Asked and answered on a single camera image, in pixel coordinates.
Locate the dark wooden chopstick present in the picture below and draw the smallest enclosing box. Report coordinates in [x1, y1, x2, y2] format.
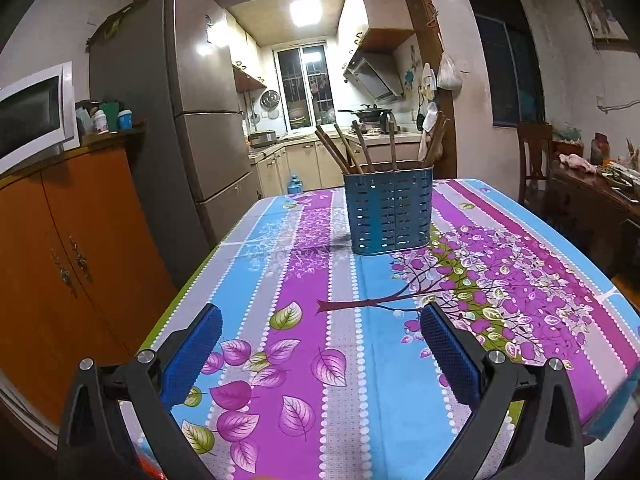
[352, 120, 374, 174]

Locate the kitchen window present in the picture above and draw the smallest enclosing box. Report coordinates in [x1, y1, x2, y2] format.
[274, 44, 336, 131]

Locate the orange wooden cabinet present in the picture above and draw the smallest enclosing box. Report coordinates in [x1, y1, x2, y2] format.
[1, 146, 176, 426]

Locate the floral purple blue tablecloth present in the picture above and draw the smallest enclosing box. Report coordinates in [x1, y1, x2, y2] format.
[145, 179, 639, 479]

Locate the dark wooden dining table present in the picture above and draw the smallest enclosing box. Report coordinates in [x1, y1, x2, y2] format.
[547, 162, 639, 286]

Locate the blue perforated utensil holder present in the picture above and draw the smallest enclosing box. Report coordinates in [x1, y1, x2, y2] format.
[344, 162, 434, 256]

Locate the pink cloth on table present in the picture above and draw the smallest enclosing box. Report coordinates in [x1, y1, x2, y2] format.
[559, 153, 598, 174]

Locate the red glass jar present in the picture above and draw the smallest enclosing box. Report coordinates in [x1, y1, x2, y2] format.
[590, 132, 611, 166]

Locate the wooden dining chair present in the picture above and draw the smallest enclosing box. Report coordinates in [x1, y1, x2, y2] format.
[516, 122, 552, 214]

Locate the chopstick in holder right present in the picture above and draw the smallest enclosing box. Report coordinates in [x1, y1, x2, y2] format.
[422, 110, 449, 168]

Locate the chopstick in holder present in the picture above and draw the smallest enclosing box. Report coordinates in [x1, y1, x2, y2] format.
[422, 110, 449, 168]
[316, 125, 352, 174]

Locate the white medicine bottle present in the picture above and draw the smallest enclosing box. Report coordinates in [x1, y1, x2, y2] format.
[92, 110, 110, 134]

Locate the blue thermos bottle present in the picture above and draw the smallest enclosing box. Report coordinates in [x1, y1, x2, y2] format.
[288, 174, 303, 195]

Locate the blue lidded jar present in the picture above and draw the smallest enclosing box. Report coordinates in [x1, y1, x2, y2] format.
[117, 108, 134, 131]

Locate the white microwave oven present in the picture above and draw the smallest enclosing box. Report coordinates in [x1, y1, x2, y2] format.
[1, 62, 80, 174]

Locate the chopstick in holder left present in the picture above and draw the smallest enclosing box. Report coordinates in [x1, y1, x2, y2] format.
[316, 125, 352, 174]

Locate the black wok on stove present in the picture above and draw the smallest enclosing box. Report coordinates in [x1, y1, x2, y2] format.
[340, 104, 393, 122]

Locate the white plastic bag hanging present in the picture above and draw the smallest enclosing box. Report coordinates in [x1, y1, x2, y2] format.
[437, 52, 463, 92]

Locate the grey tall refrigerator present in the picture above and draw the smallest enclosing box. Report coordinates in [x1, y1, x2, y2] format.
[88, 0, 258, 286]

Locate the steel range hood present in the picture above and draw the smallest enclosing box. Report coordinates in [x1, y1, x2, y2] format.
[344, 52, 405, 104]

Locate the framed elephant picture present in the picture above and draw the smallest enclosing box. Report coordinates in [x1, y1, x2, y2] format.
[576, 0, 628, 42]

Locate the white wall cable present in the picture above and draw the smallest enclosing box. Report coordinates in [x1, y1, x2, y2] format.
[596, 94, 640, 114]

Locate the dark window right wall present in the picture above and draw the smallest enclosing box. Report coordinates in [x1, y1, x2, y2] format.
[470, 0, 546, 127]

